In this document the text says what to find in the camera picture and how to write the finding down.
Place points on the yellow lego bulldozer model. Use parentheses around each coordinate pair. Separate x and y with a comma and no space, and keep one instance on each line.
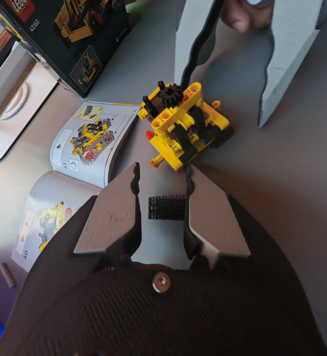
(180,111)

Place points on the black lego track strip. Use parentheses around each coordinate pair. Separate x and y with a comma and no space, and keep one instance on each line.
(226,136)
(166,208)

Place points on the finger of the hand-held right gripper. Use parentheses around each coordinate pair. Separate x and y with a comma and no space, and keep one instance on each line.
(194,27)
(291,55)

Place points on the person's right hand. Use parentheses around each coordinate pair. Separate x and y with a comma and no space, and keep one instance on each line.
(244,16)

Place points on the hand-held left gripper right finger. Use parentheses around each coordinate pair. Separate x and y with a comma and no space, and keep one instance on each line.
(216,222)

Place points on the lego instruction booklet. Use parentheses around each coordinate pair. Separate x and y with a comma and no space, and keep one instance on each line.
(96,153)

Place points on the white stand base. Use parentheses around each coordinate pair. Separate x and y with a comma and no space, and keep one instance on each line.
(32,105)

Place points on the small wooden stick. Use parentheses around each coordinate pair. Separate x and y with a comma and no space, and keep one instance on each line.
(6,275)

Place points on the black lego set box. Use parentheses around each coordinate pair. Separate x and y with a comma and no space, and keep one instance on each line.
(68,41)

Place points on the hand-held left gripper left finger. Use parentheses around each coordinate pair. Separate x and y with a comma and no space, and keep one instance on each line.
(110,219)

